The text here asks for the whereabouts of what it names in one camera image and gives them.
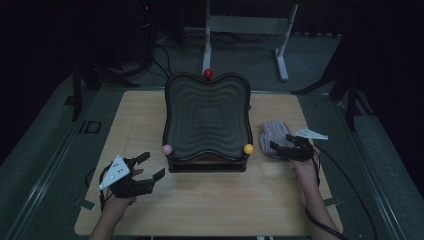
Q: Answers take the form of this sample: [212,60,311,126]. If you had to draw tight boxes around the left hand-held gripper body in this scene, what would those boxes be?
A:
[98,154,156,200]

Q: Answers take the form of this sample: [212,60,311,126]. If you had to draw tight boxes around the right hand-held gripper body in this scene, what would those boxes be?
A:
[283,128,329,163]

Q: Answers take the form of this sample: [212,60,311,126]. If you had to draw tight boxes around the striped grey cloth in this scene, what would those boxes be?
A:
[259,119,296,157]

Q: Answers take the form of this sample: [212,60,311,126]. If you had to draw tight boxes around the black tray base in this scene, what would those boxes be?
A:
[166,154,249,174]

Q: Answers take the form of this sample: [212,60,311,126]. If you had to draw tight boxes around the black wavy tray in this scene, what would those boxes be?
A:
[162,72,254,164]

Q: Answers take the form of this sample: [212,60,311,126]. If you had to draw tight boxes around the person's left hand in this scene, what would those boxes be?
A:
[101,189,138,218]

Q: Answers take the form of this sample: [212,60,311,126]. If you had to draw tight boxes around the person's right hand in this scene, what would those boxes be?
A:
[290,148,321,191]

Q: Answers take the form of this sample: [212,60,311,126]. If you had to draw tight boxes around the black metal stand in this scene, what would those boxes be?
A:
[291,31,376,133]
[63,61,141,123]

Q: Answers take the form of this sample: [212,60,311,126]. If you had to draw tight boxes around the white metal stand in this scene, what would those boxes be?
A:
[184,0,299,82]

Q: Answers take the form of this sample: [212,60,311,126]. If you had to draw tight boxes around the dark device with red light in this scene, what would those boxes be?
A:
[134,0,157,68]

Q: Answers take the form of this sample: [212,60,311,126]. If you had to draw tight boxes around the left hand-held gripper cable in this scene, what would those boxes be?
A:
[98,165,114,212]

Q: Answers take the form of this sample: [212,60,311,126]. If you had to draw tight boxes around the hand-held gripper cable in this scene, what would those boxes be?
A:
[303,143,349,240]
[98,165,114,212]

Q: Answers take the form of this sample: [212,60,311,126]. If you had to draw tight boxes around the black cable loop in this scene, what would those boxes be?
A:
[85,168,97,188]

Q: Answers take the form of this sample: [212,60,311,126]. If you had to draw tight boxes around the thin black cable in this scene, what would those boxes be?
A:
[314,144,379,240]

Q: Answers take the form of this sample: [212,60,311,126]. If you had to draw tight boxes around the right hand-held gripper cable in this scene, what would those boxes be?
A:
[303,143,349,240]

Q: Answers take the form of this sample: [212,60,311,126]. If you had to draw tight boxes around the metal floor rail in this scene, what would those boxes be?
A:
[3,84,101,240]
[334,98,408,240]

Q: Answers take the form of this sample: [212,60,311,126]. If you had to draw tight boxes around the black floor cables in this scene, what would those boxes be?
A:
[146,43,176,81]

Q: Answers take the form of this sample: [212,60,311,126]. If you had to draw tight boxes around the black cables under white stand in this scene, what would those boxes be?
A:
[213,32,273,46]

